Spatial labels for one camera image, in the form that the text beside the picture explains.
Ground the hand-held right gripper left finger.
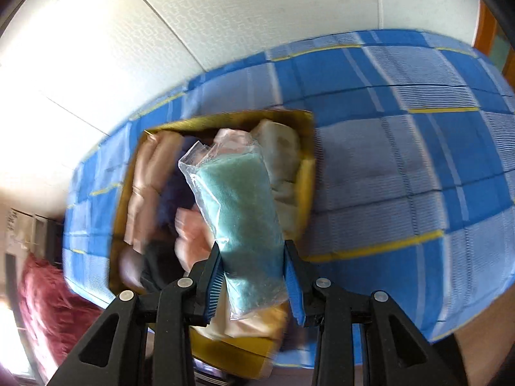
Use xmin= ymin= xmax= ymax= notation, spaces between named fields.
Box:
xmin=48 ymin=242 xmax=224 ymax=386

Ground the pink cloth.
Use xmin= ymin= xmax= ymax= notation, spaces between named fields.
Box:
xmin=175 ymin=128 xmax=258 ymax=272

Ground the cream fuzzy cloth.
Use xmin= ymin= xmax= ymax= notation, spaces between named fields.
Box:
xmin=251 ymin=118 xmax=304 ymax=242

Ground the peach puffy jacket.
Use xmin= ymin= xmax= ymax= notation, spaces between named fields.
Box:
xmin=123 ymin=133 xmax=186 ymax=250

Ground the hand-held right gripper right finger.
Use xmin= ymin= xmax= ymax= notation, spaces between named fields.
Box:
xmin=284 ymin=239 xmax=469 ymax=386

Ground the dark shelf unit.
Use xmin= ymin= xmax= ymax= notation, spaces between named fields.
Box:
xmin=0 ymin=205 xmax=65 ymax=274

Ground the blue plaid bed sheet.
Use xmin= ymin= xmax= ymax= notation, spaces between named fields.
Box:
xmin=62 ymin=28 xmax=515 ymax=358

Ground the pale cream cloth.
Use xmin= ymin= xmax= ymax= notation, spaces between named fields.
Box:
xmin=209 ymin=298 xmax=290 ymax=342

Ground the wooden door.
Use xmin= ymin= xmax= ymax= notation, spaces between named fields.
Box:
xmin=473 ymin=0 xmax=515 ymax=73

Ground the red fuzzy blanket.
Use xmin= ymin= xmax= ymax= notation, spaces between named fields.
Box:
xmin=18 ymin=255 xmax=117 ymax=374

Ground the dark blue garment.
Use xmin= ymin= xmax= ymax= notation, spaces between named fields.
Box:
xmin=159 ymin=137 xmax=202 ymax=230

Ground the cardboard box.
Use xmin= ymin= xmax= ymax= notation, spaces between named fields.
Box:
xmin=108 ymin=109 xmax=318 ymax=371

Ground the mint towel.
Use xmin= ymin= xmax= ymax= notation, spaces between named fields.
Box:
xmin=178 ymin=139 xmax=290 ymax=322

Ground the black garment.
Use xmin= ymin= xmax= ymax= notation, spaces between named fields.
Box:
xmin=139 ymin=241 xmax=202 ymax=294

